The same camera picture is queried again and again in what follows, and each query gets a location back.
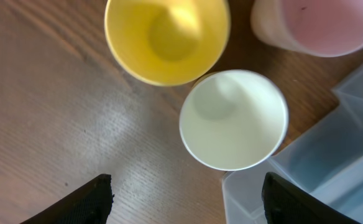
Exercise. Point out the clear plastic storage container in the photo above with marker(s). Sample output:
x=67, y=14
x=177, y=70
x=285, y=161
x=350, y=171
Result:
x=335, y=139

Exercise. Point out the yellow cup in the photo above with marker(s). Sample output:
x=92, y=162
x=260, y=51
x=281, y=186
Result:
x=167, y=42

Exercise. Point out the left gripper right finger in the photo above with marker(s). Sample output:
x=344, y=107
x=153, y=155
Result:
x=285, y=203

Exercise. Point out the pink plastic cup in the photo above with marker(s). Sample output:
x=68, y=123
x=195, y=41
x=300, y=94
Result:
x=322, y=28

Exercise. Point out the cream white plastic cup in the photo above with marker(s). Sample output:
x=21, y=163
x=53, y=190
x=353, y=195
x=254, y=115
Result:
x=233, y=120

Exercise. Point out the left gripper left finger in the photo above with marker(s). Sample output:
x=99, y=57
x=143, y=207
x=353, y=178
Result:
x=89, y=204

